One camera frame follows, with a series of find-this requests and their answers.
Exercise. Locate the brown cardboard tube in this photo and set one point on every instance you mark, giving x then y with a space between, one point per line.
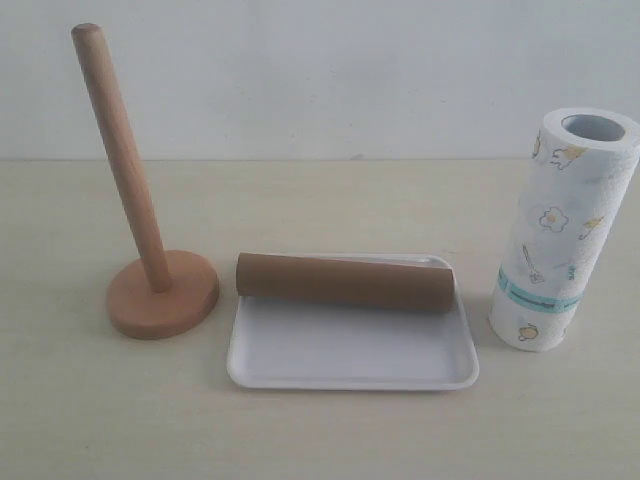
346 282

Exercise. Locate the wooden paper towel holder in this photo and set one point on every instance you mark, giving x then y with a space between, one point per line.
164 292

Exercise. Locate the printed white paper towel roll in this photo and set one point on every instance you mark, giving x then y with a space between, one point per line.
581 165

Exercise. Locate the white rectangular plastic tray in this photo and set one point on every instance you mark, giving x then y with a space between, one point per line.
289 344

